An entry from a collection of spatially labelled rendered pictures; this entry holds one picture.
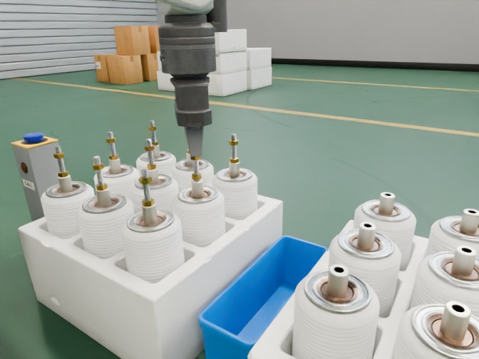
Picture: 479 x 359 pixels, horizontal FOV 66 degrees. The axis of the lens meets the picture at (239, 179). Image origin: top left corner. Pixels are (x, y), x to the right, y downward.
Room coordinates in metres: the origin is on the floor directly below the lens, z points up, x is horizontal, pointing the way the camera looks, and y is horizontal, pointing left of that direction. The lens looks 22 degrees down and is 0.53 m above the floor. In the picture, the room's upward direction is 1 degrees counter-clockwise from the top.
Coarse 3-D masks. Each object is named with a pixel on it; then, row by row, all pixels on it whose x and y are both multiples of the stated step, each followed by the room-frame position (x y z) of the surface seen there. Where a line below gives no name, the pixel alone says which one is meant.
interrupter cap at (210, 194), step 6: (204, 186) 0.66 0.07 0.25; (180, 192) 0.63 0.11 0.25; (186, 192) 0.63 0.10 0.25; (204, 192) 0.63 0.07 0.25; (210, 192) 0.63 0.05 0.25; (216, 192) 0.62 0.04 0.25; (180, 198) 0.60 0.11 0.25; (186, 198) 0.60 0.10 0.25; (192, 198) 0.61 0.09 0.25; (198, 198) 0.61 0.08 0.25; (204, 198) 0.60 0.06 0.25; (210, 198) 0.60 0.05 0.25
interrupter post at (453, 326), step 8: (448, 304) 0.28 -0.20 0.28; (456, 304) 0.28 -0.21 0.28; (448, 312) 0.28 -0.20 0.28; (456, 312) 0.27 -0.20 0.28; (464, 312) 0.27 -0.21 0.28; (448, 320) 0.27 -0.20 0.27; (456, 320) 0.27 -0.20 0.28; (464, 320) 0.27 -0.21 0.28; (440, 328) 0.28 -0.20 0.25; (448, 328) 0.27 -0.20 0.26; (456, 328) 0.27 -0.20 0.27; (464, 328) 0.27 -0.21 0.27; (448, 336) 0.27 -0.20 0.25; (456, 336) 0.27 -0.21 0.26; (464, 336) 0.27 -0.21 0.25
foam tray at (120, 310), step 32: (32, 224) 0.65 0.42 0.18; (256, 224) 0.64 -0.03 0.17; (32, 256) 0.62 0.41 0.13; (64, 256) 0.55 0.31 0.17; (96, 256) 0.53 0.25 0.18; (192, 256) 0.54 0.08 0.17; (224, 256) 0.56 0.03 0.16; (256, 256) 0.64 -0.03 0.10; (64, 288) 0.56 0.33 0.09; (96, 288) 0.50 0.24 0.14; (128, 288) 0.45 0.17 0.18; (160, 288) 0.45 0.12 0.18; (192, 288) 0.48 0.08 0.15; (224, 288) 0.55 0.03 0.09; (96, 320) 0.51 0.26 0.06; (128, 320) 0.46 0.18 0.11; (160, 320) 0.43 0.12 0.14; (192, 320) 0.48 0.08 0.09; (128, 352) 0.47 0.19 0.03; (160, 352) 0.42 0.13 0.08; (192, 352) 0.47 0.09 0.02
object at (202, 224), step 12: (180, 204) 0.59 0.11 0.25; (192, 204) 0.58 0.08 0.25; (204, 204) 0.58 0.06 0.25; (216, 204) 0.59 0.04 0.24; (180, 216) 0.59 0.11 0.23; (192, 216) 0.58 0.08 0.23; (204, 216) 0.58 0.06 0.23; (216, 216) 0.59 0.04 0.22; (192, 228) 0.58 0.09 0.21; (204, 228) 0.58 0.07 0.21; (216, 228) 0.59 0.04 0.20; (192, 240) 0.58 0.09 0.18; (204, 240) 0.58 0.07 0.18
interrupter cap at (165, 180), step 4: (160, 176) 0.72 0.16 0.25; (164, 176) 0.72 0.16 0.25; (168, 176) 0.71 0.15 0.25; (136, 180) 0.69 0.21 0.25; (160, 180) 0.70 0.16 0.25; (164, 180) 0.69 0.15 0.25; (168, 180) 0.69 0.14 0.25; (136, 184) 0.67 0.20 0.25; (140, 184) 0.67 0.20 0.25; (152, 184) 0.68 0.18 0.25; (156, 184) 0.67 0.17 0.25; (160, 184) 0.67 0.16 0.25; (164, 184) 0.67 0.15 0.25; (168, 184) 0.67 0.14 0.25; (140, 188) 0.66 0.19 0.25; (152, 188) 0.65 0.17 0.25; (156, 188) 0.65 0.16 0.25; (160, 188) 0.66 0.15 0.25
